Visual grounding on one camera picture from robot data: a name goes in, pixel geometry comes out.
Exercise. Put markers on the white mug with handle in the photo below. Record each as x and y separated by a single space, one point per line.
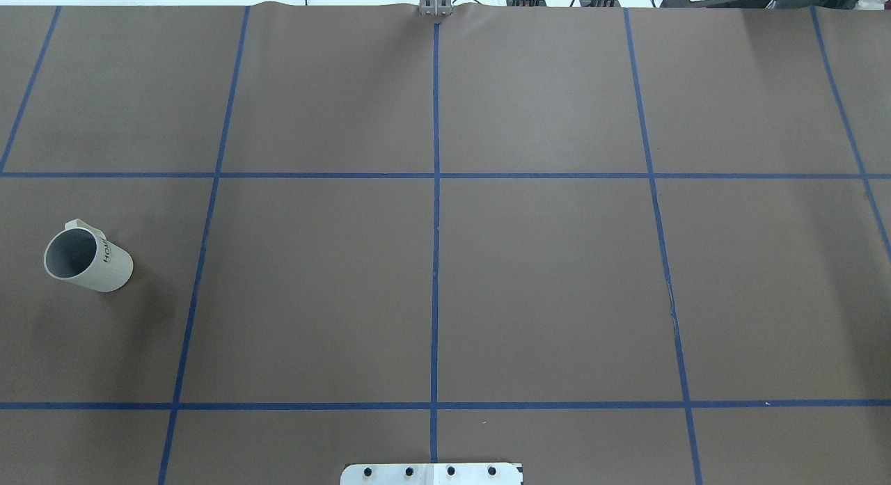
82 255

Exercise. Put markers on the aluminium frame post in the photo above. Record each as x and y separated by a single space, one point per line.
435 8

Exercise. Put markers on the white column with base plate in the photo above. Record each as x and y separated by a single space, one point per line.
433 473

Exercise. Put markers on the brown paper table cover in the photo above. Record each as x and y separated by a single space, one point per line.
613 246

